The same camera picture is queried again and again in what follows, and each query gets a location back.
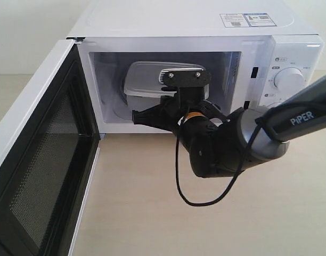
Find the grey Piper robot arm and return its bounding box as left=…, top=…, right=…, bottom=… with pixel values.
left=132, top=69, right=326, bottom=178

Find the white microwave door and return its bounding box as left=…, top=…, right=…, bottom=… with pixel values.
left=0, top=38, right=100, bottom=255

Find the white Midea microwave body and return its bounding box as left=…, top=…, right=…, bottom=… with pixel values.
left=68, top=1, right=324, bottom=135

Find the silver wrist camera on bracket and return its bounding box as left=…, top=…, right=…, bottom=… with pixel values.
left=159, top=68, right=211, bottom=107

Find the white lower microwave knob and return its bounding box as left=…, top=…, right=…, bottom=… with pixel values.
left=266, top=99, right=285, bottom=108

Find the white plastic food container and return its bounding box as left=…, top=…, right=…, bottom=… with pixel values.
left=123, top=61, right=205, bottom=111

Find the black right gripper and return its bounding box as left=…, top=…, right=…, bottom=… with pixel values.
left=132, top=96, right=227, bottom=139

